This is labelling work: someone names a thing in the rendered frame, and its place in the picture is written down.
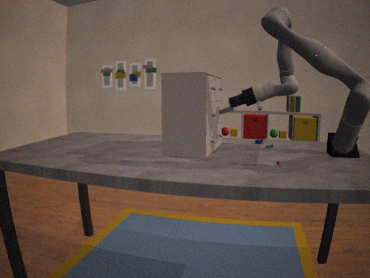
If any beige chest of drawers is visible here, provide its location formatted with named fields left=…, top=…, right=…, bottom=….
left=161, top=72, right=222, bottom=158

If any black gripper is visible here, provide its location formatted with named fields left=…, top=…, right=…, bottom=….
left=219, top=84, right=267, bottom=115

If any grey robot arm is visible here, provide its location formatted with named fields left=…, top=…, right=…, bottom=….
left=261, top=6, right=370, bottom=153

